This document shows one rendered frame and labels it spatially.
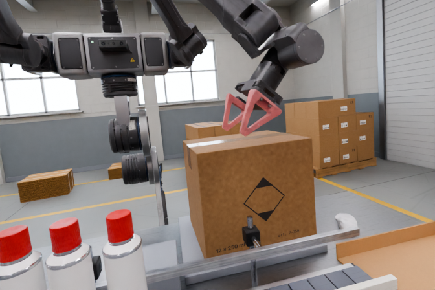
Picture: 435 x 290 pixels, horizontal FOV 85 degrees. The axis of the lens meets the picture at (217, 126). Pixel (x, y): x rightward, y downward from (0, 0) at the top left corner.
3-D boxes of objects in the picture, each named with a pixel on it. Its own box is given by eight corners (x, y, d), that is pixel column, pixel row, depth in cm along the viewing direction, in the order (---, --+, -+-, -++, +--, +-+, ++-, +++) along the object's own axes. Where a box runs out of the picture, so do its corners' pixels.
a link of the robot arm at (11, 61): (39, 43, 76) (19, 39, 75) (22, 33, 66) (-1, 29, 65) (37, 72, 77) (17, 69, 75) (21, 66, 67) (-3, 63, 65)
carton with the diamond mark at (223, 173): (207, 268, 55) (196, 153, 52) (190, 221, 78) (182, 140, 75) (317, 238, 63) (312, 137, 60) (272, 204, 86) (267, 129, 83)
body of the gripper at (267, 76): (253, 86, 42) (274, 52, 43) (232, 90, 52) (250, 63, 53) (279, 107, 44) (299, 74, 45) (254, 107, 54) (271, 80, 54)
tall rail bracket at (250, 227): (259, 318, 43) (252, 232, 42) (246, 289, 50) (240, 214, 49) (276, 313, 44) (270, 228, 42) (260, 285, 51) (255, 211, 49)
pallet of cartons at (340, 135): (318, 178, 353) (314, 101, 342) (285, 166, 431) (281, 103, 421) (377, 166, 390) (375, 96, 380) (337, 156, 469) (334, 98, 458)
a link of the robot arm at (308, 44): (262, 10, 49) (234, 37, 48) (296, -18, 38) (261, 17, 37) (296, 55, 52) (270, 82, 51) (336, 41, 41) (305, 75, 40)
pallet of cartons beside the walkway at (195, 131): (251, 176, 394) (247, 122, 385) (203, 185, 369) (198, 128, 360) (226, 161, 508) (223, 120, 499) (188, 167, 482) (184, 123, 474)
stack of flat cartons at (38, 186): (19, 203, 359) (16, 183, 356) (32, 192, 408) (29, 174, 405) (68, 194, 381) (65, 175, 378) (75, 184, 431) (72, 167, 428)
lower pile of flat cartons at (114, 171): (108, 180, 443) (107, 169, 441) (114, 173, 494) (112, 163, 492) (144, 175, 457) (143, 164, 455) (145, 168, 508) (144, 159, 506)
